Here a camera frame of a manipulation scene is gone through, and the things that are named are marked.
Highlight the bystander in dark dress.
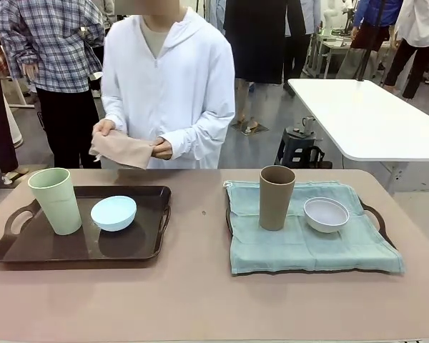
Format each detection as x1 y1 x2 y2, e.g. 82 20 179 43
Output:
222 0 307 126

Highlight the person's left hand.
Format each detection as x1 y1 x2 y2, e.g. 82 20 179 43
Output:
152 138 174 161

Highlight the person's right hand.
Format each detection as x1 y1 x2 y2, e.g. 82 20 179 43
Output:
92 119 116 137

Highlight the black plastic stool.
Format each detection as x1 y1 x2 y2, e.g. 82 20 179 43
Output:
273 126 333 169

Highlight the beige cloth mat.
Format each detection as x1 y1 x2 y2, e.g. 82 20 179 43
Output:
88 129 158 170

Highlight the bystander in blue jacket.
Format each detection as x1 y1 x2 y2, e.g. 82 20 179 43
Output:
350 0 401 51

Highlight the white desk frame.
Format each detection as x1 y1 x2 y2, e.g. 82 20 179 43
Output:
1 76 40 110

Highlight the bystander in blue plaid shirt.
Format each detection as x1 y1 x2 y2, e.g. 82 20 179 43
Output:
0 0 107 169

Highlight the black vertical pole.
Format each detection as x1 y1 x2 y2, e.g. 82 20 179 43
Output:
356 0 385 82

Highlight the light blue bowl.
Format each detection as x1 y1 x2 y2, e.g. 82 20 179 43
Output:
90 195 138 233

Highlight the teal cloth mat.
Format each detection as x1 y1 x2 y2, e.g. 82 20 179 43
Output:
223 179 406 276

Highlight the tan brown plastic cup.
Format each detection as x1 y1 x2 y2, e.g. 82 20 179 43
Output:
259 165 296 232

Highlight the light green plastic cup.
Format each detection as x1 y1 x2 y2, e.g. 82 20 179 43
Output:
27 167 83 236

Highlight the white background table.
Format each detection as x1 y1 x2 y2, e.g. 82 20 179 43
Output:
287 78 429 196

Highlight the bystander in white shirt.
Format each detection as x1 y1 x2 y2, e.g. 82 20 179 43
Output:
383 0 429 100

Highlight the person's left forearm white sleeve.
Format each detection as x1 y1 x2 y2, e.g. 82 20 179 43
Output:
167 110 236 161

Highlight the person in white hoodie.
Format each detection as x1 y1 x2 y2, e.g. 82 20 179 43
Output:
100 6 236 170

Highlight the dark brown plastic tray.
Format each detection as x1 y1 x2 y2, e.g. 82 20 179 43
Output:
225 199 401 277
0 185 172 264

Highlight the white bowl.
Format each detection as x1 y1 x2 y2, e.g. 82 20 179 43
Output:
303 197 350 234

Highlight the person's right forearm white sleeve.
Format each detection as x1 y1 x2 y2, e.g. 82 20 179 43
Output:
102 89 129 136

